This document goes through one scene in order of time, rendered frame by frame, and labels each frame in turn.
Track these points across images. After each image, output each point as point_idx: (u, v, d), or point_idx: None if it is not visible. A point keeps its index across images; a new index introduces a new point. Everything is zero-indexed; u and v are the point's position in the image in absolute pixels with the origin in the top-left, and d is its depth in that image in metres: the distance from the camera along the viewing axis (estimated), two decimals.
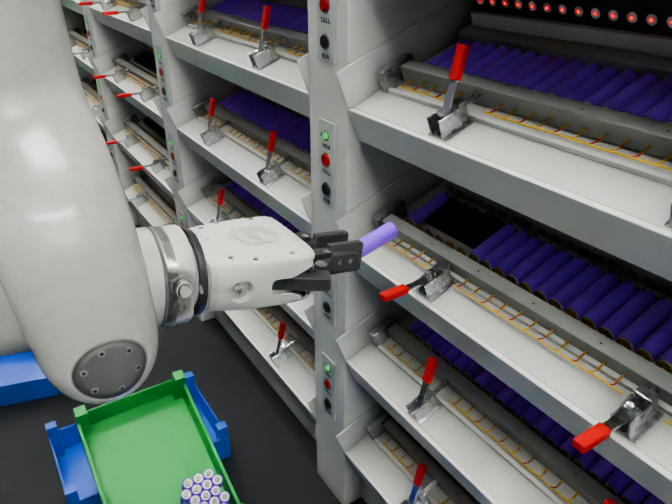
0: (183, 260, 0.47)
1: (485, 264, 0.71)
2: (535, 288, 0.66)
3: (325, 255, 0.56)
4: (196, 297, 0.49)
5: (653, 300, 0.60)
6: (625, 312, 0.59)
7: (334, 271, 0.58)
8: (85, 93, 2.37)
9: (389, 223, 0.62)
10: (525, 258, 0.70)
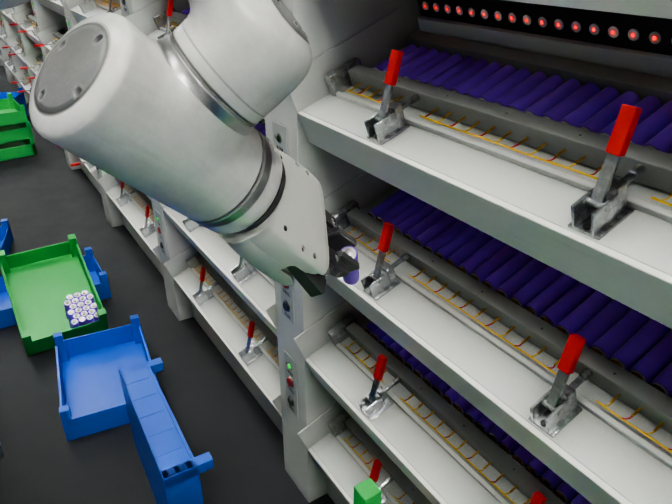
0: None
1: None
2: None
3: None
4: None
5: None
6: None
7: (340, 230, 0.59)
8: (41, 65, 2.91)
9: None
10: None
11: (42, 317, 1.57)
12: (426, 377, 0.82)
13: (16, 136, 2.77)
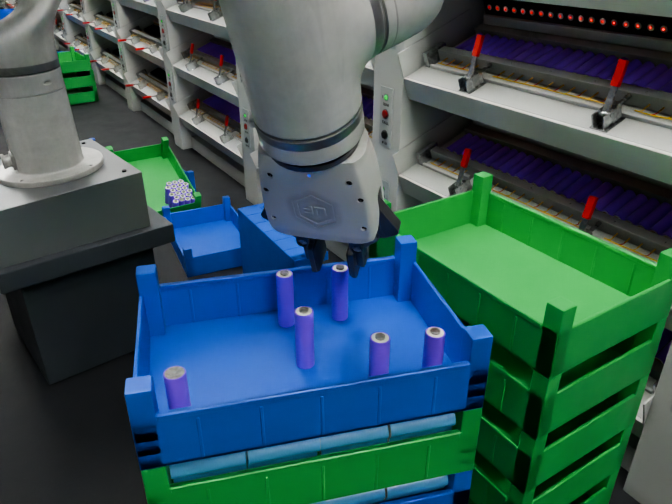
0: (260, 140, 0.45)
1: None
2: None
3: (296, 237, 0.57)
4: None
5: None
6: None
7: None
8: (101, 21, 3.19)
9: None
10: None
11: None
12: (498, 168, 1.11)
13: (81, 83, 3.06)
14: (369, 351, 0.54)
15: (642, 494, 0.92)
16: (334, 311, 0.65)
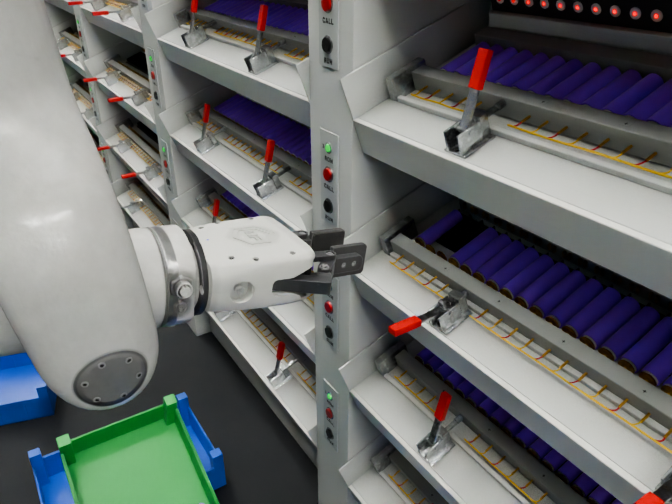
0: (183, 260, 0.47)
1: (506, 292, 0.63)
2: (564, 322, 0.59)
3: (327, 258, 0.55)
4: (196, 297, 0.49)
5: None
6: (670, 354, 0.52)
7: (337, 274, 0.58)
8: (78, 96, 2.30)
9: (517, 241, 0.68)
10: (551, 287, 0.63)
11: None
12: None
13: None
14: None
15: None
16: (487, 234, 0.71)
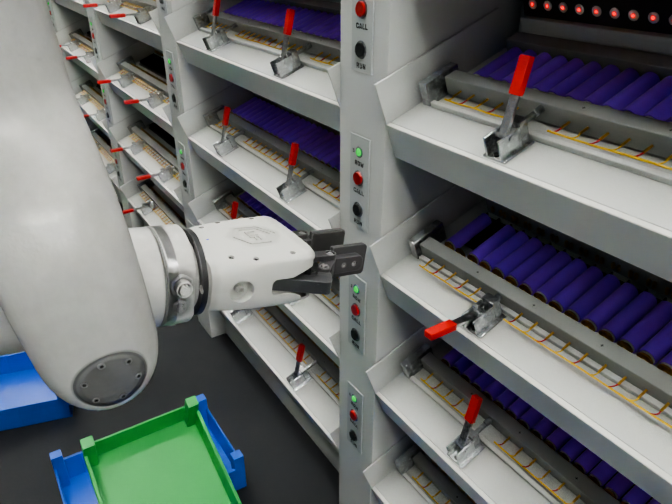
0: (183, 260, 0.47)
1: (540, 296, 0.64)
2: (600, 326, 0.59)
3: (327, 258, 0.55)
4: (196, 297, 0.49)
5: None
6: None
7: (337, 274, 0.58)
8: (88, 97, 2.30)
9: (548, 245, 0.69)
10: (585, 291, 0.63)
11: None
12: None
13: None
14: (481, 244, 0.72)
15: None
16: (518, 238, 0.71)
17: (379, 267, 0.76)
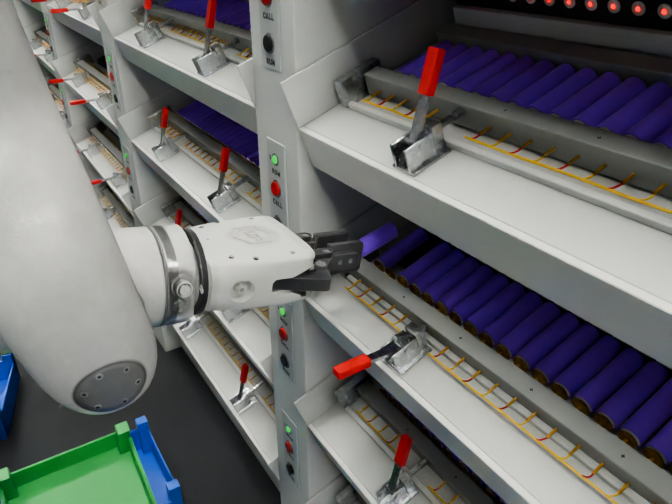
0: (183, 259, 0.47)
1: (470, 327, 0.55)
2: (533, 364, 0.51)
3: (325, 255, 0.56)
4: (196, 297, 0.49)
5: None
6: (654, 409, 0.44)
7: (334, 271, 0.58)
8: (54, 97, 2.22)
9: (485, 266, 0.60)
10: (521, 321, 0.55)
11: None
12: None
13: None
14: (412, 264, 0.64)
15: None
16: (452, 257, 0.63)
17: None
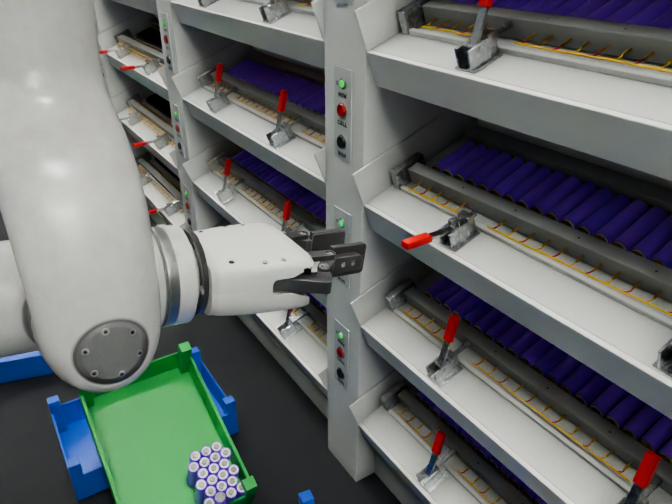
0: None
1: (522, 204, 0.67)
2: (577, 225, 0.63)
3: None
4: None
5: None
6: None
7: (317, 233, 0.60)
8: None
9: (530, 162, 0.72)
10: (564, 198, 0.67)
11: (150, 485, 1.00)
12: None
13: None
14: (466, 165, 0.76)
15: None
16: (501, 158, 0.75)
17: (362, 196, 0.79)
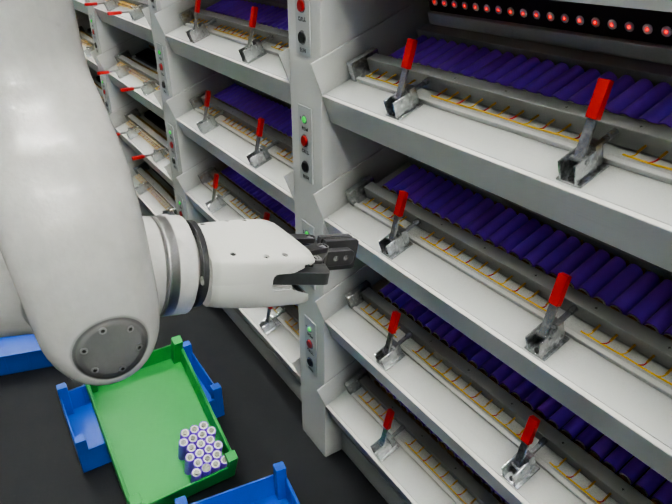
0: None
1: (446, 220, 0.83)
2: (486, 238, 0.79)
3: None
4: None
5: (579, 244, 0.73)
6: (555, 254, 0.72)
7: (325, 237, 0.59)
8: None
9: (457, 185, 0.88)
10: (480, 216, 0.83)
11: (146, 458, 1.15)
12: None
13: None
14: (408, 186, 0.92)
15: None
16: (436, 181, 0.91)
17: (322, 212, 0.95)
